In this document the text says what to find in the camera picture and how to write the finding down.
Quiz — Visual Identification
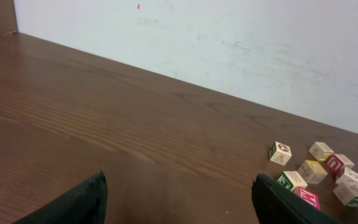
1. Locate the wooden block green W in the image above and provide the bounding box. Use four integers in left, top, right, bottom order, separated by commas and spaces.
276, 171, 308, 192

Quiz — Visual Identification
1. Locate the wooden block with face picture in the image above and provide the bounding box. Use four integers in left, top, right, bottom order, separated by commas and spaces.
268, 141, 291, 166

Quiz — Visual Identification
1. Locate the wooden block red side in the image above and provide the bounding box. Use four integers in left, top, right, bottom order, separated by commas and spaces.
325, 154, 355, 174

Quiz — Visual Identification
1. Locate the green sided wooden block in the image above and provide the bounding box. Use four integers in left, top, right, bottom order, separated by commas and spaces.
333, 182, 358, 208

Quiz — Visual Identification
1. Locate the wooden block yellow side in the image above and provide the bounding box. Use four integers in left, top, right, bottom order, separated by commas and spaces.
309, 142, 334, 162

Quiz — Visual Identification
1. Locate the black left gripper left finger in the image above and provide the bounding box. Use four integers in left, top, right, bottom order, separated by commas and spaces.
14, 171, 108, 224

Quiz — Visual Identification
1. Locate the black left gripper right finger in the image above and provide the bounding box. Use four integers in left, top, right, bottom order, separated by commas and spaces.
252, 174, 340, 224

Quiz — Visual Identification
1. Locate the red letter wooden block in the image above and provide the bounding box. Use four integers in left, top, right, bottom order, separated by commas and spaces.
293, 187, 321, 210

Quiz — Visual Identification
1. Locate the plain white wooden block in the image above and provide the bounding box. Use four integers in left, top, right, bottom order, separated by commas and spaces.
335, 167, 358, 186

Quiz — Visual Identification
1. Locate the yellow top wooden block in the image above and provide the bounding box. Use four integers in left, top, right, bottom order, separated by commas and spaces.
297, 160, 328, 184

